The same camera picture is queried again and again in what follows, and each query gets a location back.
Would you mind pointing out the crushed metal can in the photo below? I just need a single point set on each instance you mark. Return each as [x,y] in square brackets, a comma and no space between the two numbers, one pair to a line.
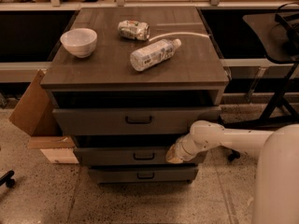
[136,30]

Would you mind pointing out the black chair caster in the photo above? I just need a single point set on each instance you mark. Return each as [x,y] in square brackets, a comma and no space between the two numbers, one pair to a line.
[7,179]

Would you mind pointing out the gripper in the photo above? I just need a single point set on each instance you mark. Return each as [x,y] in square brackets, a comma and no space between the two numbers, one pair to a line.
[179,149]

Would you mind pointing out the white foam block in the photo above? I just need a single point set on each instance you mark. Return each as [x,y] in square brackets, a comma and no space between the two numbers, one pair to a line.
[60,155]

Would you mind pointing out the grey top drawer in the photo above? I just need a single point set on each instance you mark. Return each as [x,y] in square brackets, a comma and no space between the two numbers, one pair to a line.
[125,121]

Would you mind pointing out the grey drawer cabinet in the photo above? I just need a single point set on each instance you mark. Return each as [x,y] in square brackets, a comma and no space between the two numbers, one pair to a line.
[153,73]

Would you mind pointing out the clear plastic bottle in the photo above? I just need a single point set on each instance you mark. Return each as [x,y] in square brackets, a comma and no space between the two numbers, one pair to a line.
[146,57]

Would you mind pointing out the white bowl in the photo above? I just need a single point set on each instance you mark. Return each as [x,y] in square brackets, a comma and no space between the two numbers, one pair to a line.
[80,42]

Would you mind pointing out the grey bottom drawer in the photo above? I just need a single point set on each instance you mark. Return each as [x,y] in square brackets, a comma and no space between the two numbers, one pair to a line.
[172,173]

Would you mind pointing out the brown cardboard sheet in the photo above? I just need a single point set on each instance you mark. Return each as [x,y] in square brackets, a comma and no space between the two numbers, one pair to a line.
[33,113]

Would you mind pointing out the grey drawer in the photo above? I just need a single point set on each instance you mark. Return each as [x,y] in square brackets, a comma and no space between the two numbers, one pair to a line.
[125,121]
[120,156]
[172,173]

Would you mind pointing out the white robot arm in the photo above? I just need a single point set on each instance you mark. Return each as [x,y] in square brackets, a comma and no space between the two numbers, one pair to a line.
[276,192]

